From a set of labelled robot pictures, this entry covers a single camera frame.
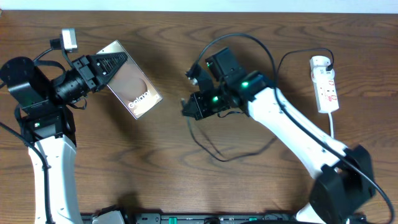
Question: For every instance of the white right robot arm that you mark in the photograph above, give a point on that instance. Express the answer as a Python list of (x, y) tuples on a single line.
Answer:
[(343, 177)]

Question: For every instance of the white power strip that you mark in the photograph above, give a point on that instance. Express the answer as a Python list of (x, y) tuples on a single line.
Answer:
[(325, 92)]

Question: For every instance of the white USB charger adapter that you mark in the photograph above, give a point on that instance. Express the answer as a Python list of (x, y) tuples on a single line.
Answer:
[(323, 64)]

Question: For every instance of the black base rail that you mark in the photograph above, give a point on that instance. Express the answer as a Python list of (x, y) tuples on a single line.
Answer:
[(157, 218)]

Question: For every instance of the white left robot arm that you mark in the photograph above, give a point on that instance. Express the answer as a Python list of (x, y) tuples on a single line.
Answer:
[(44, 114)]

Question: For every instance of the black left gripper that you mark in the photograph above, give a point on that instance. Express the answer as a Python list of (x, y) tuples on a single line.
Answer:
[(87, 72)]

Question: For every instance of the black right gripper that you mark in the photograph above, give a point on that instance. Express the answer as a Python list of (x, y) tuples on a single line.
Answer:
[(201, 112)]

